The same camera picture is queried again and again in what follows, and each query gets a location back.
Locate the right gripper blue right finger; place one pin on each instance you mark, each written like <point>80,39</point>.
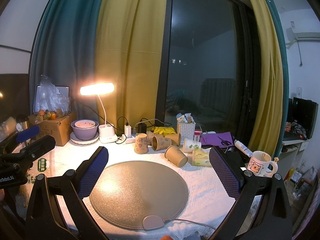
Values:
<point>228,172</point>

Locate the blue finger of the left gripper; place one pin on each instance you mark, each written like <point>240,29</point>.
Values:
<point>28,133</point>

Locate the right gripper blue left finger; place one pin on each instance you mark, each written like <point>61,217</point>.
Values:
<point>89,171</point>

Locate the plain brown paper cup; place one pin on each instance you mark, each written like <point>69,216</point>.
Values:
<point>176,156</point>

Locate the patterned cup standing inverted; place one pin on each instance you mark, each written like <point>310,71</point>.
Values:
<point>141,143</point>

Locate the white paper cup green print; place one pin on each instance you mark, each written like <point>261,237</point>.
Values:
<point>190,145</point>

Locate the patterned cup lying back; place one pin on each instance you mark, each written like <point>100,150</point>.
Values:
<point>150,136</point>

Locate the patterned cup lying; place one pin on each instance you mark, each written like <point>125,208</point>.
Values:
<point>150,136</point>
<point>160,143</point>

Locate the brown cup lying back right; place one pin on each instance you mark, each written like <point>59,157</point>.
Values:
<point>175,138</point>

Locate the patterned cup lying front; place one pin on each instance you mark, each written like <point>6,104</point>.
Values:
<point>160,143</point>

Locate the white ceramic cartoon mug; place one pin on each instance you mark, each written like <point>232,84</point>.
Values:
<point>261,164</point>

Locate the white plate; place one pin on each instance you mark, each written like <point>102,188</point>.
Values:
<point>78,141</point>

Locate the white lotion tube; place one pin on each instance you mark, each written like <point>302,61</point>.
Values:
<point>244,149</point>

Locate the cardboard box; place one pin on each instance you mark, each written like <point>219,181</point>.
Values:
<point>59,128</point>

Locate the plastic bag of fruit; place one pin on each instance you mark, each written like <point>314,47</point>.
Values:
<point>47,114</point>

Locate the purple bowl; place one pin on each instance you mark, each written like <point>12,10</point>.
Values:
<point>85,134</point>

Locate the round grey heating mat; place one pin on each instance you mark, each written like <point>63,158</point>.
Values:
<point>127,192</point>

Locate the black scissors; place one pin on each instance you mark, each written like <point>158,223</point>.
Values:
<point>224,142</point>

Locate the yellow tissue pack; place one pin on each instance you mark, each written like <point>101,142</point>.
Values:
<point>200,157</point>

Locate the white desk lamp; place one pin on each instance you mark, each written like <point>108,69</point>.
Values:
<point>107,132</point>

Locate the white power strip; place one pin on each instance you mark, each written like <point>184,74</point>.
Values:
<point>123,139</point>

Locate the pink inner bowl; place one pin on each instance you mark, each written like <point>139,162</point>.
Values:
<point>84,124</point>

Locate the purple folded cloth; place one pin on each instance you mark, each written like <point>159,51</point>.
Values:
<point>210,139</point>

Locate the white charger plug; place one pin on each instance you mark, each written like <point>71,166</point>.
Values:
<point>128,130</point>

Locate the yellow right curtain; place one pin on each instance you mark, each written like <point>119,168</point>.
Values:
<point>267,124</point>

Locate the yellow curtain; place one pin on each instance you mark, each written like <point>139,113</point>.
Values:
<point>128,51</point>
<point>267,124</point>

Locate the small pink white box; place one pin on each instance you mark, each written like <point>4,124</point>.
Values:
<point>197,135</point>

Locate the black power adapter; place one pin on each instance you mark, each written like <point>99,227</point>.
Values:
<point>142,128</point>

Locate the white perforated basket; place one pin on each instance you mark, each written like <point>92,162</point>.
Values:
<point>186,130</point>

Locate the pink mat controller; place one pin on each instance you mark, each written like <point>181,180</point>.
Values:
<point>152,222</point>

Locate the teal left curtain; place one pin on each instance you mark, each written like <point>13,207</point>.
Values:
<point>64,51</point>

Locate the black monitor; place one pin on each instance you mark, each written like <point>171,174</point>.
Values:
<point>304,112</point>

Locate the yellow left curtain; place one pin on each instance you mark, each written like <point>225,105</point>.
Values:
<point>128,51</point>

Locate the white air conditioner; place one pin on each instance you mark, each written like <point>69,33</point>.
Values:
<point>295,35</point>

